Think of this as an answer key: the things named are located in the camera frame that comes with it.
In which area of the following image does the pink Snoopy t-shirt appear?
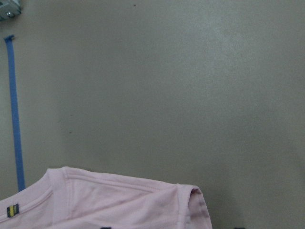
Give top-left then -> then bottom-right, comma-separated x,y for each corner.
0,167 -> 212,229

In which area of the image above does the aluminium frame post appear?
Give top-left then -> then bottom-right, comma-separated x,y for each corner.
0,0 -> 21,21

